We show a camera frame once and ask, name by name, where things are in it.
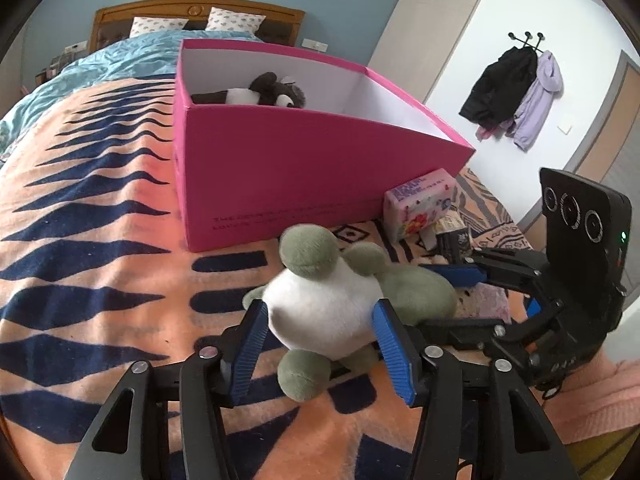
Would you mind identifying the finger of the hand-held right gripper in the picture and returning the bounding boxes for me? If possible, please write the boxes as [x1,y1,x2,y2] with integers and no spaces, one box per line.
[419,247,551,302]
[417,316,547,377]

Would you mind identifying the small beige packet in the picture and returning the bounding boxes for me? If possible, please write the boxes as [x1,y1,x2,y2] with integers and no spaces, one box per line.
[419,211,466,251]

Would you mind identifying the white dotted pillow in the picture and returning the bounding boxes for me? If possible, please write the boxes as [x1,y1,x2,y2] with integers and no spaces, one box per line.
[128,16,190,39]
[204,6,267,34]

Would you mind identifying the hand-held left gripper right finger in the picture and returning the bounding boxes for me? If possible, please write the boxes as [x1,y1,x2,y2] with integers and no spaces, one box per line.
[371,298,581,480]

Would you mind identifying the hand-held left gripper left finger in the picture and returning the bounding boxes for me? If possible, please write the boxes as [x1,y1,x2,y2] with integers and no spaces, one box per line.
[65,299,271,480]

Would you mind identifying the pink garment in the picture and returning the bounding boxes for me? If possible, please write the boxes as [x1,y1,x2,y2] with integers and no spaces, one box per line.
[475,122,511,142]

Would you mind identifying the purple hoodie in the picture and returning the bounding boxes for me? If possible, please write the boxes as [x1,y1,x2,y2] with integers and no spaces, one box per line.
[505,50,565,152]

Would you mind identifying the green and white plush toy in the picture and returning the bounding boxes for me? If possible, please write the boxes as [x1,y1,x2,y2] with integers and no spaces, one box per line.
[242,224,459,402]

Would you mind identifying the olive green cloth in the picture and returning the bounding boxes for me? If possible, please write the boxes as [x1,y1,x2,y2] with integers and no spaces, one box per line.
[564,429,640,480]

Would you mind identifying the grey brown plush toy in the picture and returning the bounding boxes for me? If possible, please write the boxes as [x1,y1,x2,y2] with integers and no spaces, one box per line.
[249,72,307,110]

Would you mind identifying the fluffy pink plush toy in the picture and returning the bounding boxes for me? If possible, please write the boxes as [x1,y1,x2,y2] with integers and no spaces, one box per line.
[457,282,511,324]

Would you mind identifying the small black box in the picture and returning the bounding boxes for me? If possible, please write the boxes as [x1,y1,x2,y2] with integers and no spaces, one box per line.
[435,227,474,265]

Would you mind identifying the pink cardboard box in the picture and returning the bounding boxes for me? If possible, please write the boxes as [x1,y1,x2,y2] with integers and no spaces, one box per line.
[172,38,476,254]

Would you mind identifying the beige wardrobe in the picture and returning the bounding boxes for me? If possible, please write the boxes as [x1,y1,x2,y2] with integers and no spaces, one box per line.
[367,0,499,107]

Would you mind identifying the person's right forearm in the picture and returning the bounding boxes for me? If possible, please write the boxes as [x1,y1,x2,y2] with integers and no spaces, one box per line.
[540,344,640,447]

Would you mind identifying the orange patterned blanket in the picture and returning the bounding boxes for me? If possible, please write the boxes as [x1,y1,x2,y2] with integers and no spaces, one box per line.
[0,77,566,480]

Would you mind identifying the wooden headboard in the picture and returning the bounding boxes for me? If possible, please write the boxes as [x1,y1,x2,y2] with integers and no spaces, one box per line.
[89,2,307,54]

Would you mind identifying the wooden bedside table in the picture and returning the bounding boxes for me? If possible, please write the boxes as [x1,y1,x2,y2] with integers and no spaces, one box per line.
[34,50,91,87]

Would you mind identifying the black jacket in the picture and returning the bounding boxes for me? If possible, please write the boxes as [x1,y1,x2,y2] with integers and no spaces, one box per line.
[458,46,539,129]

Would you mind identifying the black wall coat hooks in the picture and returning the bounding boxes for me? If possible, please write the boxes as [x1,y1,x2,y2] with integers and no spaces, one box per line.
[506,31,546,52]

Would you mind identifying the floral tissue pack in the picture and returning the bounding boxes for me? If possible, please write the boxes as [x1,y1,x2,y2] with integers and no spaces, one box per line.
[383,168,457,244]

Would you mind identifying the light blue quilt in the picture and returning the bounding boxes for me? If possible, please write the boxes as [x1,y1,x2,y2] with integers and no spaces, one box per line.
[0,30,267,157]

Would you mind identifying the grey framed door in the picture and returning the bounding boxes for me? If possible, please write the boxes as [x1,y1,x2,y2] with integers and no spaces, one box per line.
[515,49,640,301]

